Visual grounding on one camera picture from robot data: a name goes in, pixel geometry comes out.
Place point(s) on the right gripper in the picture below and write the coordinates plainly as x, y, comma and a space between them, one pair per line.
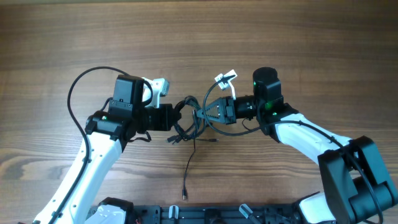
224, 117

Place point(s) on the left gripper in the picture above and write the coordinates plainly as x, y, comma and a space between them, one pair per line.
165, 121

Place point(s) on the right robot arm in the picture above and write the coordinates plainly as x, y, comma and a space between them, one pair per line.
356, 181

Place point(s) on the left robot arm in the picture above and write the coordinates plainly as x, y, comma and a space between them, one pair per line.
134, 110

